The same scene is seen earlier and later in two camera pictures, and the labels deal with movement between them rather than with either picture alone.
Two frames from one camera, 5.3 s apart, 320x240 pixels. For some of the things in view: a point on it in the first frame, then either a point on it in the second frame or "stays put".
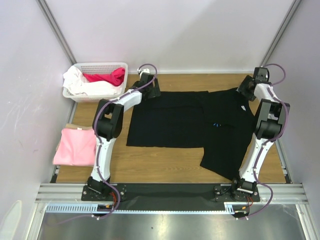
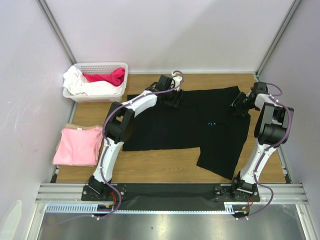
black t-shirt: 222,122 stays put
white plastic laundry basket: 98,68 stays put
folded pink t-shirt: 77,146 stays put
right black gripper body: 245,87 → 240,103
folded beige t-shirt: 78,127 stays put
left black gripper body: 153,92 → 170,98
